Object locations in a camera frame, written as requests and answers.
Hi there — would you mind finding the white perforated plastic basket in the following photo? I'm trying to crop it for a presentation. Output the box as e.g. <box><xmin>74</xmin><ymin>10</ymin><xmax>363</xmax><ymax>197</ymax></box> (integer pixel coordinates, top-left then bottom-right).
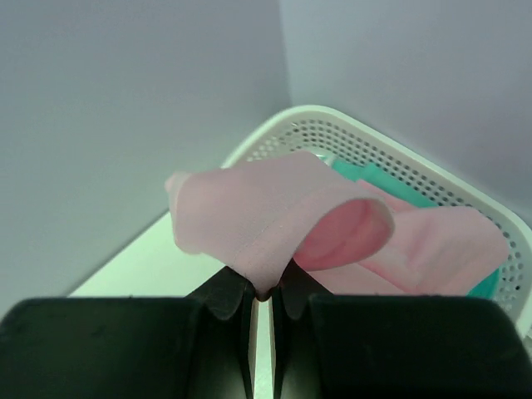
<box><xmin>224</xmin><ymin>105</ymin><xmax>531</xmax><ymax>336</ymax></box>

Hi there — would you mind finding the mint green t-shirt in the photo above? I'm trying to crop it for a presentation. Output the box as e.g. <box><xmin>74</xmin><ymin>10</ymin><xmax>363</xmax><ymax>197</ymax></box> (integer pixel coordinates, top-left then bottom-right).
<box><xmin>315</xmin><ymin>152</ymin><xmax>500</xmax><ymax>298</ymax></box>

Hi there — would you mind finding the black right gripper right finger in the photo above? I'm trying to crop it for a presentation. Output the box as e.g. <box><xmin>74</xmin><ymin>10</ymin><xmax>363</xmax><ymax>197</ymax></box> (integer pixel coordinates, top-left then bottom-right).
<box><xmin>272</xmin><ymin>263</ymin><xmax>531</xmax><ymax>398</ymax></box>

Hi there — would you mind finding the pink t-shirt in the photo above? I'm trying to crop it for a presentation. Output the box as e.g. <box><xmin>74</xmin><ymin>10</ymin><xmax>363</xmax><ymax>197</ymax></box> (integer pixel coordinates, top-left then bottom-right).
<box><xmin>165</xmin><ymin>151</ymin><xmax>509</xmax><ymax>296</ymax></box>

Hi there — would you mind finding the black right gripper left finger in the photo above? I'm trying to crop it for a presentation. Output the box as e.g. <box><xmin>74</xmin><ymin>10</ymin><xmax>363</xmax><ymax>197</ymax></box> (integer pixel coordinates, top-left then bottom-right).
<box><xmin>1</xmin><ymin>268</ymin><xmax>254</xmax><ymax>398</ymax></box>

